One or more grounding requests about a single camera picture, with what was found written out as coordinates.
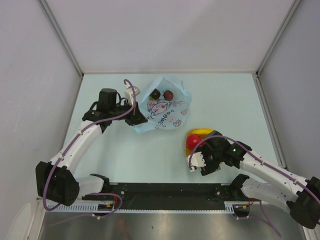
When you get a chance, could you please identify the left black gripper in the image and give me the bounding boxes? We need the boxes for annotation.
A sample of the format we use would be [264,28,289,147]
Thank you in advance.
[109,99,147,126]

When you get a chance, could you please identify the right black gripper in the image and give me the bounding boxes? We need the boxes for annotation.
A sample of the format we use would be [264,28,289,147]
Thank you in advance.
[193,144,223,176]

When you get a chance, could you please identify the yellow fake banana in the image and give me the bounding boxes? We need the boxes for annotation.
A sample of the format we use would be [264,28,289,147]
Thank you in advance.
[186,128,214,138]

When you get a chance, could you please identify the light blue plastic bag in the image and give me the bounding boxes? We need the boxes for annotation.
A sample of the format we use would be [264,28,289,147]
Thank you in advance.
[133,75,192,133]

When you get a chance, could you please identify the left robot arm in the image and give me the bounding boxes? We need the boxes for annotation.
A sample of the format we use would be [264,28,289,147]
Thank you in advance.
[35,86,148,206]

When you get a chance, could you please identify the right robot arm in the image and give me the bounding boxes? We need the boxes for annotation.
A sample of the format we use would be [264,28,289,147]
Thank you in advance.
[186,130,320,229]

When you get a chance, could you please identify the dark red fake fruit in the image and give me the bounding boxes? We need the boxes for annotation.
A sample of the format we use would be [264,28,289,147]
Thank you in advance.
[149,88,161,100]

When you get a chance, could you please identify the woven bamboo tray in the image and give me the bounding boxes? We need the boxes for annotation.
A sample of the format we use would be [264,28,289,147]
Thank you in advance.
[184,127,216,161]

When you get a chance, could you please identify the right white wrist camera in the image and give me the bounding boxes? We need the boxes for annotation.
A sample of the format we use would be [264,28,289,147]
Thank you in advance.
[186,151,206,173]

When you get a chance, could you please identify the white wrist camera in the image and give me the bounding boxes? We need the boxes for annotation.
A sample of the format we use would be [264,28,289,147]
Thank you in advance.
[186,151,206,173]
[124,86,140,103]

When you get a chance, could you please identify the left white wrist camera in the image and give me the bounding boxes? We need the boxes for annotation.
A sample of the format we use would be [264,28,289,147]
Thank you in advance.
[124,86,140,103]

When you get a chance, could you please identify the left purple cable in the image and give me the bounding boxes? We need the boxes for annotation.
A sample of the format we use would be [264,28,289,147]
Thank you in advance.
[42,79,138,227]

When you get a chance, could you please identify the purple cable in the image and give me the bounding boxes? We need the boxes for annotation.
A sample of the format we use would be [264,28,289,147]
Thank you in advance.
[42,79,138,227]
[187,135,320,237]

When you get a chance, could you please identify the white slotted cable duct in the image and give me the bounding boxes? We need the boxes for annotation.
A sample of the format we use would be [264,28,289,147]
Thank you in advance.
[52,201,235,214]

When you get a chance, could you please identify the aluminium frame rail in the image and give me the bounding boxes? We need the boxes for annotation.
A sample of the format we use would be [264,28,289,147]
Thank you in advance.
[36,182,311,204]

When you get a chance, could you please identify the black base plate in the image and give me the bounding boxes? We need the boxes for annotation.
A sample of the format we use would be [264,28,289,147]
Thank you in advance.
[107,182,257,211]

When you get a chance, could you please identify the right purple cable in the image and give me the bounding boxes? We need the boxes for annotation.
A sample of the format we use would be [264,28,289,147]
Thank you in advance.
[187,135,320,237]

